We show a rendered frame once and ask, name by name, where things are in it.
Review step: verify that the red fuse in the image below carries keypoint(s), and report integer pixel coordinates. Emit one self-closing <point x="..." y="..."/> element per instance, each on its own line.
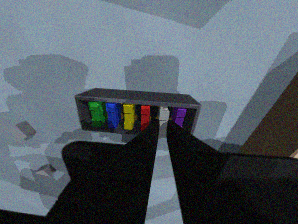
<point x="145" y="114"/>

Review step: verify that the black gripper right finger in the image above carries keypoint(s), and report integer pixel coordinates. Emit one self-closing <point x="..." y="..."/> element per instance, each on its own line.
<point x="201" y="172"/>

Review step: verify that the purple fuse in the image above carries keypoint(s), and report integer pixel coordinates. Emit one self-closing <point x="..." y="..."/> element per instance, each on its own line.
<point x="178" y="115"/>

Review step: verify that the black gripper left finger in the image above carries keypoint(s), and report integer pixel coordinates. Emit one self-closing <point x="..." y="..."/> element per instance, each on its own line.
<point x="132" y="161"/>

